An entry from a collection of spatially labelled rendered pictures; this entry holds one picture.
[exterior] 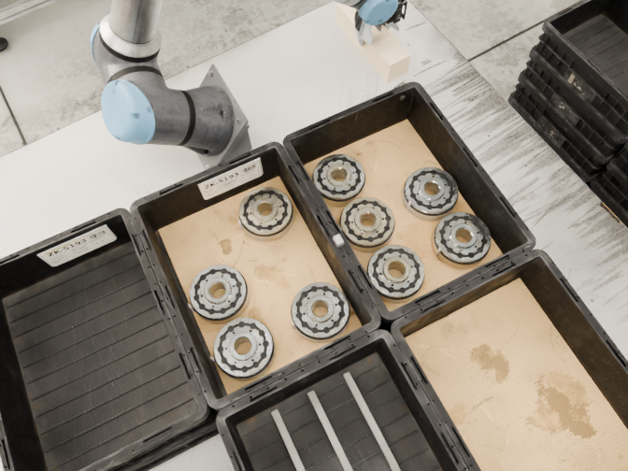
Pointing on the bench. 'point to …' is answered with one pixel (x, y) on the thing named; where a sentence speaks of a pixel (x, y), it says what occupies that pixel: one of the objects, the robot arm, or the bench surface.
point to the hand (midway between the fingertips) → (372, 34)
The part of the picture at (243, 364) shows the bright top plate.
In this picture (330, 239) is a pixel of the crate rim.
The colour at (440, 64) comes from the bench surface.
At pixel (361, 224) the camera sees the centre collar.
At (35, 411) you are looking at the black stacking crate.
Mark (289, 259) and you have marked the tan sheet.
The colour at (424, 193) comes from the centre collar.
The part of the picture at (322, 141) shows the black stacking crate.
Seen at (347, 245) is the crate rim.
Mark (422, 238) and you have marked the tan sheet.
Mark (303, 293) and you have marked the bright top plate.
